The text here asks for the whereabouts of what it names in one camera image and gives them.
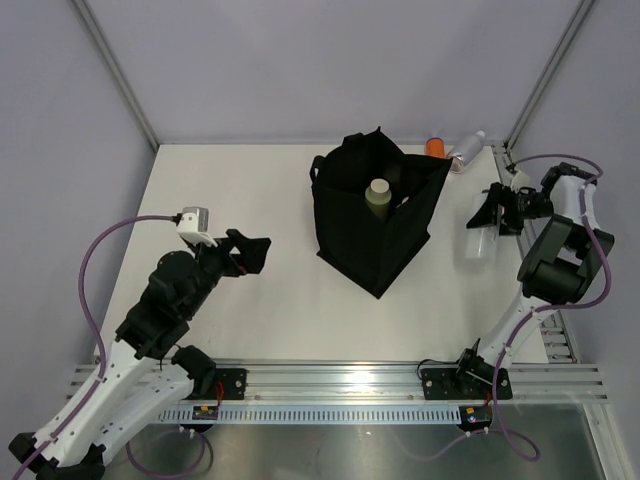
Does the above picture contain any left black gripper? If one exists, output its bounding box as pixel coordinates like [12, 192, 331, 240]
[182, 229, 270, 318]

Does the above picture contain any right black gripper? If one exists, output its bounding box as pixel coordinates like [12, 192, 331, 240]
[467, 181, 554, 236]

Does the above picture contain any white bottle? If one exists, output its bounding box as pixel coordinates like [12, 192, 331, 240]
[463, 197, 497, 260]

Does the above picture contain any orange bottle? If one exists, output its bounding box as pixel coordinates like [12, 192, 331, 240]
[425, 136, 446, 159]

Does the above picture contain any green bottle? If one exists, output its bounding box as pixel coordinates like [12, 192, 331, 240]
[395, 196, 409, 209]
[365, 178, 392, 221]

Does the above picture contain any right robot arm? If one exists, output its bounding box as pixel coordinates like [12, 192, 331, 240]
[452, 154, 615, 399]

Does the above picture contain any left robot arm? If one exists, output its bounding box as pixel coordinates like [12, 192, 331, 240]
[9, 229, 271, 479]

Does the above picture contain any black canvas bag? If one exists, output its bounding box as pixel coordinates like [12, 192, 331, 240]
[309, 129, 451, 298]

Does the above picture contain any clear silver bottle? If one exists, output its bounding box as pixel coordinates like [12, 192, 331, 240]
[448, 130, 486, 173]

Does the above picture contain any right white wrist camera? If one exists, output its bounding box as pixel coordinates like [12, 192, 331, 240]
[508, 168, 531, 192]

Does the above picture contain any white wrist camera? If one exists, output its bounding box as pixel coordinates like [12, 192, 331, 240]
[508, 168, 531, 192]
[176, 206, 218, 248]

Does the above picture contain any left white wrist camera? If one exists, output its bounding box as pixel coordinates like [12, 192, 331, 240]
[176, 206, 218, 248]

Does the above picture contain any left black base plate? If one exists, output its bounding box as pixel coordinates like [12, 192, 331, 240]
[197, 368, 248, 401]

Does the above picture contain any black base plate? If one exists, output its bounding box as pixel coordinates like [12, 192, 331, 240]
[197, 368, 248, 401]
[420, 366, 494, 401]

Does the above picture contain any aluminium rail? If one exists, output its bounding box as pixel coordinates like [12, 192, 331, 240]
[218, 361, 608, 405]

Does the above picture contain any white slotted cable duct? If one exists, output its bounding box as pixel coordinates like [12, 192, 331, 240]
[152, 405, 461, 425]

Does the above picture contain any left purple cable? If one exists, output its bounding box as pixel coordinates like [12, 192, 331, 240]
[9, 213, 214, 480]

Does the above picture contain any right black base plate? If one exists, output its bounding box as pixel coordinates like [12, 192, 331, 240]
[420, 366, 494, 401]

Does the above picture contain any right aluminium frame post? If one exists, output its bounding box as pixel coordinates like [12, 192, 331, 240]
[503, 0, 599, 152]

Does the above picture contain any aluminium frame post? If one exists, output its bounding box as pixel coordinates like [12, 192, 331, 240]
[503, 0, 599, 152]
[67, 0, 161, 153]

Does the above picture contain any left aluminium frame post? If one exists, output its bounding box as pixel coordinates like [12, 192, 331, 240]
[67, 0, 161, 153]

